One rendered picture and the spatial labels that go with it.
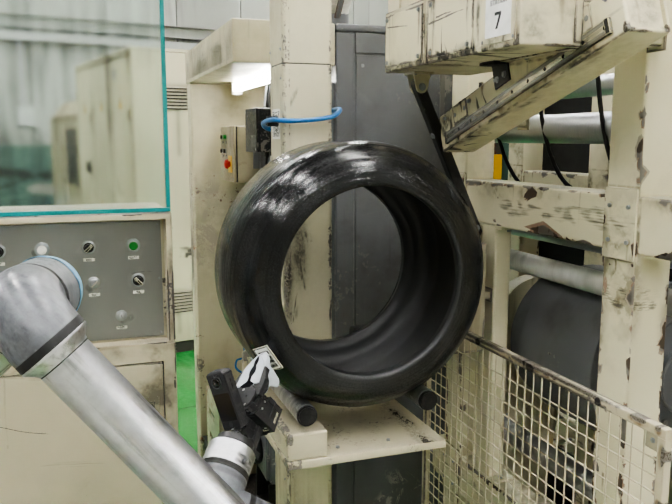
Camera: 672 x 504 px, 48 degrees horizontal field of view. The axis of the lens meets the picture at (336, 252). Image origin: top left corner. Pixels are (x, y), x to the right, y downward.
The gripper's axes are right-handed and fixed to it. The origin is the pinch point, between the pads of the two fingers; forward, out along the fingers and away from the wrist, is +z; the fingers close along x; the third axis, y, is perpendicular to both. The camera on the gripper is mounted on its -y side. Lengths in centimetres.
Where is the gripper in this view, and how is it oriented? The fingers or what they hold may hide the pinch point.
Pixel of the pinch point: (261, 355)
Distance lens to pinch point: 151.5
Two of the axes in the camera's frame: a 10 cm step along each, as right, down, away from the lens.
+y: 5.5, 6.8, 4.9
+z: 2.5, -6.9, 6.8
